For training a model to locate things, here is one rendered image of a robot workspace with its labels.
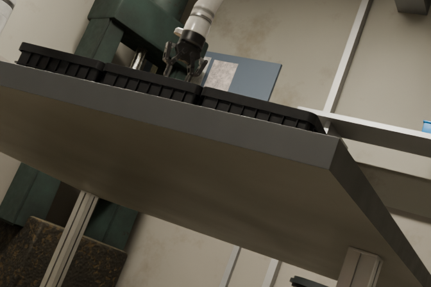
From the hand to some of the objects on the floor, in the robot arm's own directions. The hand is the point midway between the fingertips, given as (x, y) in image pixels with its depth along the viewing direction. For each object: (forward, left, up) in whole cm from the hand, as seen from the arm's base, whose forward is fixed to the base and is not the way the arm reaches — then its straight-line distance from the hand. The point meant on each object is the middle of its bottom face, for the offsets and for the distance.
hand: (176, 77), depth 183 cm
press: (+172, +165, -101) cm, 259 cm away
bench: (+2, 0, -101) cm, 101 cm away
